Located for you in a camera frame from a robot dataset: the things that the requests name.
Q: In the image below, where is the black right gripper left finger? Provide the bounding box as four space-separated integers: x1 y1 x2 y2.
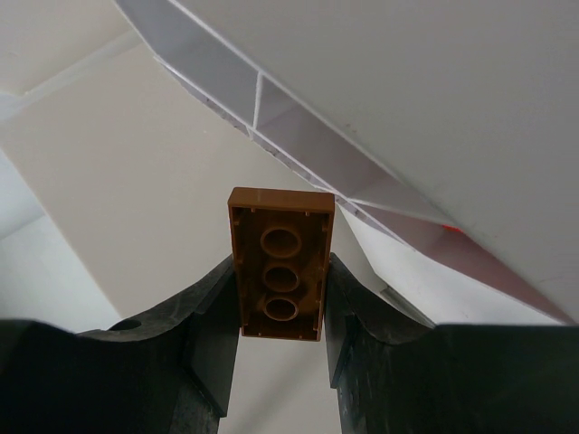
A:
1 259 240 433

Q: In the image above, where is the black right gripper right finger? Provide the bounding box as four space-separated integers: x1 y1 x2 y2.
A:
325 256 578 433

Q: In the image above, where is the white right divided container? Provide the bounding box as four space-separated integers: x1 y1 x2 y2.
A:
118 1 571 325

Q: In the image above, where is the red rectangular brick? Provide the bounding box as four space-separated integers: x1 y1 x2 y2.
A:
442 224 463 233

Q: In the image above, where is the brown brick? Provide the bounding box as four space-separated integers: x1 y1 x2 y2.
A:
227 187 336 341

